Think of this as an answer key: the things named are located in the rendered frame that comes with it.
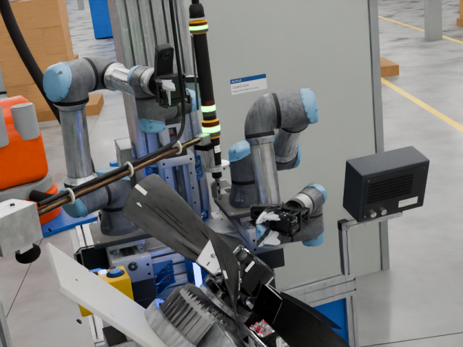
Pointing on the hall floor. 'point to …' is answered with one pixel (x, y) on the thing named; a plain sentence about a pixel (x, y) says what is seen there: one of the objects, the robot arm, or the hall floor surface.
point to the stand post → (113, 336)
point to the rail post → (351, 321)
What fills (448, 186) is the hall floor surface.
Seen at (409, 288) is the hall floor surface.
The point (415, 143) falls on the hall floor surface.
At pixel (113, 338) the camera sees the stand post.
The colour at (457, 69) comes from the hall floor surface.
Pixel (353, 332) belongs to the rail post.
